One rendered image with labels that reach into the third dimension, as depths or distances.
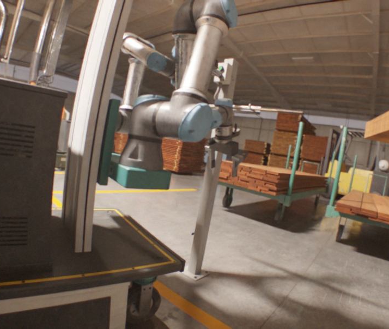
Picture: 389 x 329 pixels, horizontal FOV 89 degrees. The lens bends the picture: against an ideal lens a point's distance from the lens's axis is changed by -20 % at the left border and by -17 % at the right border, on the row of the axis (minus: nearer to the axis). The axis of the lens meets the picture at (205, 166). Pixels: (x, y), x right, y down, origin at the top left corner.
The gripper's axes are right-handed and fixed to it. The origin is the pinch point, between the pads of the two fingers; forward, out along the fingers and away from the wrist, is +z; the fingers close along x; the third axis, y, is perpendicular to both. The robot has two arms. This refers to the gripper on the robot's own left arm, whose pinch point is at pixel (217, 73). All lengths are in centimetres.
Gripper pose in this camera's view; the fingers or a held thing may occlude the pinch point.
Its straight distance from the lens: 133.8
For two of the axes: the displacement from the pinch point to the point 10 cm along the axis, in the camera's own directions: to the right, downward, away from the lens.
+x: -8.0, 0.2, 6.0
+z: 6.0, 0.5, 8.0
